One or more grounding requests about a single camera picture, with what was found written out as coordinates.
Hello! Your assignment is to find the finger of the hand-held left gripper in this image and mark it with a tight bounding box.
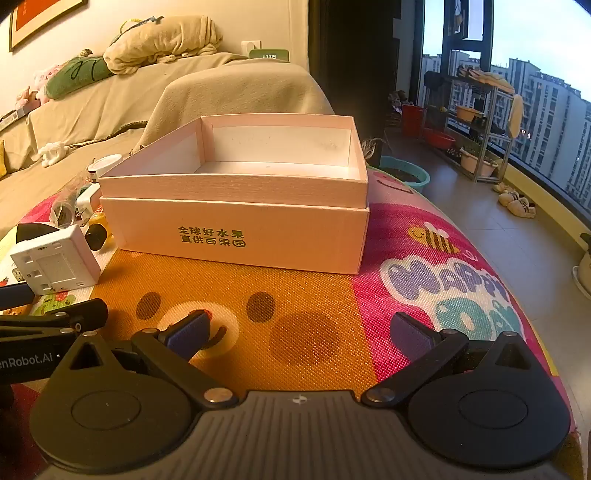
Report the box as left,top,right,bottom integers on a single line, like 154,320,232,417
0,298,109,333
0,282,34,311

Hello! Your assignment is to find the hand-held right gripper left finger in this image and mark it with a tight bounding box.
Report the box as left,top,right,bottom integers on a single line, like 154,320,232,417
68,310,238,409

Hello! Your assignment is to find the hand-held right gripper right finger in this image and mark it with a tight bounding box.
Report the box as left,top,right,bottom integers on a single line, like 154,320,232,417
361,312,532,409

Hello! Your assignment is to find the white square plastic box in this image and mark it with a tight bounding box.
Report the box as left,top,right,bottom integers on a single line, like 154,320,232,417
10,224,101,296

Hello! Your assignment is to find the yellow bar with black cap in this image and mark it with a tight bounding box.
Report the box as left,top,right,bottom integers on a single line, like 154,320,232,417
85,210,110,251

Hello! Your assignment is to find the pink cardboard box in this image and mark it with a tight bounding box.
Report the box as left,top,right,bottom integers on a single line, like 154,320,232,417
98,114,371,276

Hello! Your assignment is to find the white lidded jar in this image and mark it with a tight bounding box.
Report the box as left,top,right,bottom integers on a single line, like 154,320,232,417
88,154,124,185

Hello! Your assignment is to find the clear plastic bag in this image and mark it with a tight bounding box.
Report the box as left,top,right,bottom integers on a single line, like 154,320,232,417
50,182,90,227

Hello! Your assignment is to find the colourful printed play mat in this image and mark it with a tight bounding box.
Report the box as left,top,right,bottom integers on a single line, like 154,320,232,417
0,166,585,480

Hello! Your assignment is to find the white plush toy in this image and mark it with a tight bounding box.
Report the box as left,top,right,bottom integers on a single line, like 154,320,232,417
37,141,70,168

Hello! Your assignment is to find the teal basin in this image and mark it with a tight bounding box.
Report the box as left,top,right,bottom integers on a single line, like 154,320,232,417
379,156,431,193

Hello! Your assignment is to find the printed flat box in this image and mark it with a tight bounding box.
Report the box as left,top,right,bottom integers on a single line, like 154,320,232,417
0,99,40,131

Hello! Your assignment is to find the white planter box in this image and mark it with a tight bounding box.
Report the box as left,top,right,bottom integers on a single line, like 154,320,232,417
459,148,499,176

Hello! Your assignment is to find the straw bundle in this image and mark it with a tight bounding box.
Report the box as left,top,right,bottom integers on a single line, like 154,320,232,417
362,138,391,160

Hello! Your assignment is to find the red basin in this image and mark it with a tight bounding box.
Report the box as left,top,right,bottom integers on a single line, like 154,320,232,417
424,128,455,148

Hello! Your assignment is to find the pink plush toy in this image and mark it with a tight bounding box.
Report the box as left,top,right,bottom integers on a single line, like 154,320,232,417
15,85,40,112
33,64,63,104

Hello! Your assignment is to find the beige covered sofa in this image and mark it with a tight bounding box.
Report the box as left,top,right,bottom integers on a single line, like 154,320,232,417
0,51,335,241

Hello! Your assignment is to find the red bucket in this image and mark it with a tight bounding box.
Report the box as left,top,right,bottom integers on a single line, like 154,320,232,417
401,104,424,137

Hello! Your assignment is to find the metal storage rack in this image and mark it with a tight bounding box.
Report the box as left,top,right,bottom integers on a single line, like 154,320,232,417
422,69,525,183

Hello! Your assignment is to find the green plush pillow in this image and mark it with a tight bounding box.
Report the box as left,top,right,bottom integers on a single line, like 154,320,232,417
44,50,114,100

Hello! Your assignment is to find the yellow hanging towel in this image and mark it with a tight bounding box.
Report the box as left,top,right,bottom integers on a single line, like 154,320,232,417
508,95,525,138

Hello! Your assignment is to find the large window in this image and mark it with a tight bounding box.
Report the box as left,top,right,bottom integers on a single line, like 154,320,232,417
418,0,591,217

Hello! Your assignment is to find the framed orange picture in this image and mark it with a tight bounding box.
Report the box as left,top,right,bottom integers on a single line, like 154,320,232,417
9,0,88,51

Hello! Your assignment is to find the dark curtain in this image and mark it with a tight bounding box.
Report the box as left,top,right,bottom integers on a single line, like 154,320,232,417
308,0,426,139

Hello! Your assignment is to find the beige bundled blanket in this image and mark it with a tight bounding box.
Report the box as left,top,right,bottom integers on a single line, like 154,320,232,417
102,15,222,75

